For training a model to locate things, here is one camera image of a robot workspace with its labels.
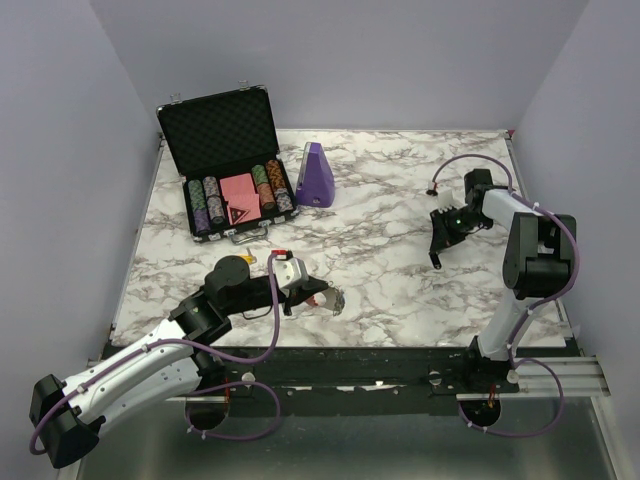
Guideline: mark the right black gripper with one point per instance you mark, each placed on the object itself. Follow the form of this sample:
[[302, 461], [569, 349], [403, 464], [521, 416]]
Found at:
[[442, 237]]

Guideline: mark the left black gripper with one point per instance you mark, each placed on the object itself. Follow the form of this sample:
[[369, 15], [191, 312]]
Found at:
[[300, 293]]

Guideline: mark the metal key organizer red handle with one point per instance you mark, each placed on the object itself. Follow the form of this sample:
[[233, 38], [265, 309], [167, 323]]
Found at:
[[331, 299]]

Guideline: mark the key with black tag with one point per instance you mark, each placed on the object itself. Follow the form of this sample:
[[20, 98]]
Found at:
[[435, 259]]

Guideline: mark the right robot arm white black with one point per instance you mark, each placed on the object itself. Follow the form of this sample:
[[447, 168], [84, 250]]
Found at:
[[540, 261]]

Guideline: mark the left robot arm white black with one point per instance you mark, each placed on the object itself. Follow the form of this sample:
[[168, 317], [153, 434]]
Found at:
[[176, 358]]

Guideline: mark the key with yellow tag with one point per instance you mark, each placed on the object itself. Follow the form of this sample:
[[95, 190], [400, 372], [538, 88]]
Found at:
[[249, 257]]

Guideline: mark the purple metronome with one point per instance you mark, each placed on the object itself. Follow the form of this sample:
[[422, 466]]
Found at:
[[315, 186]]

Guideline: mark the pink playing card deck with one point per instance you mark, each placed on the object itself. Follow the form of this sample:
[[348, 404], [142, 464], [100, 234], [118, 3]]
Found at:
[[240, 191]]

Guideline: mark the black poker chip case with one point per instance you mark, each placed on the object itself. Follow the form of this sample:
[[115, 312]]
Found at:
[[221, 136]]

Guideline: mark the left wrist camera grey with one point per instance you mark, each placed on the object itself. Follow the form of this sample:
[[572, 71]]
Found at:
[[290, 273]]

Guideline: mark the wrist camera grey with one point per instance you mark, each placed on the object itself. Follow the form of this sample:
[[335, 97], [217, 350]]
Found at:
[[290, 273], [444, 198]]

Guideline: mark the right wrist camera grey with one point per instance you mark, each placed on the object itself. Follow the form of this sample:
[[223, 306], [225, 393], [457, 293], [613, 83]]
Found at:
[[444, 198]]

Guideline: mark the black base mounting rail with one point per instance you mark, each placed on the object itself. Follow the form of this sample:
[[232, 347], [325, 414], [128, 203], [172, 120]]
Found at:
[[314, 381]]

